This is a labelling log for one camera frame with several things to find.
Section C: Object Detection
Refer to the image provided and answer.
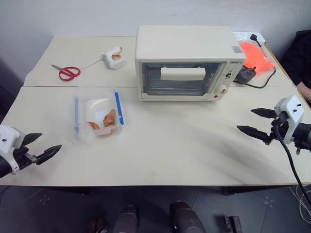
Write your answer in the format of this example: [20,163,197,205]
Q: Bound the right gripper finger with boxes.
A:
[236,125,273,147]
[250,108,277,119]

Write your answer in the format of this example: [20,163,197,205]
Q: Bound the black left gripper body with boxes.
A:
[13,145,41,172]

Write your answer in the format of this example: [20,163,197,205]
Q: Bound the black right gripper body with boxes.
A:
[269,111,290,142]

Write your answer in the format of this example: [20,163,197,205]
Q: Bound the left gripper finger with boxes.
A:
[22,133,43,147]
[36,144,63,166]

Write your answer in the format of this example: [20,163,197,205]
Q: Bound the reddish-brown triangular piece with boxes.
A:
[86,121,102,131]

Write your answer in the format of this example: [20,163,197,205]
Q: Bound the cream toaster oven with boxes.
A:
[135,25,247,102]

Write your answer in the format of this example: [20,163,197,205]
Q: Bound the bystander bare hand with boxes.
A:
[297,81,311,103]

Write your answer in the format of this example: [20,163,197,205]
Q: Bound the dark grey power adapter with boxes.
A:
[236,66,258,84]

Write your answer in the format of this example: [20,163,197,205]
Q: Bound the person in dark clothing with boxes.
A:
[279,30,311,108]

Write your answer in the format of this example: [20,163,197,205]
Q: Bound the fried chicken wing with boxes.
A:
[102,109,117,128]

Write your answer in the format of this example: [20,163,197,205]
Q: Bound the clear container with blue clips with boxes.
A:
[73,86,127,141]

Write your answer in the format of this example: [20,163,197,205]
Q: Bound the black power plug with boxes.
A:
[250,33,262,47]

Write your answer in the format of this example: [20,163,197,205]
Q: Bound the white power strip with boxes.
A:
[232,31,266,47]

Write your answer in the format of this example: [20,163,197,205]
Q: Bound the dark rounded shape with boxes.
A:
[169,200,207,233]

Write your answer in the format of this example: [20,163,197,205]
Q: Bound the white glue gun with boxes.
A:
[100,46,128,71]

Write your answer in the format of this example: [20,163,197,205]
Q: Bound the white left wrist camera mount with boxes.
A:
[0,124,26,176]

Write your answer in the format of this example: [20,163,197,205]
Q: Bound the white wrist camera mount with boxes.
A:
[0,124,26,176]
[274,95,306,145]

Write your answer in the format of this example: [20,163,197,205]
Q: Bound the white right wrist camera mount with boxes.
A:
[274,95,306,145]

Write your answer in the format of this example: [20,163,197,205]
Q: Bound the black adapter cable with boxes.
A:
[233,68,276,89]

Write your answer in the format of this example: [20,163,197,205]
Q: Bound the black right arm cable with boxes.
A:
[276,114,311,203]

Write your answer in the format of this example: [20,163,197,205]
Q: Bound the red-handled scissors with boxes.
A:
[50,64,81,82]

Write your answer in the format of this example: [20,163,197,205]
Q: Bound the white floor cables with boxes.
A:
[289,185,311,224]

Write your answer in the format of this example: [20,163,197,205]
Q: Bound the white glue gun cable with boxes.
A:
[81,56,103,70]

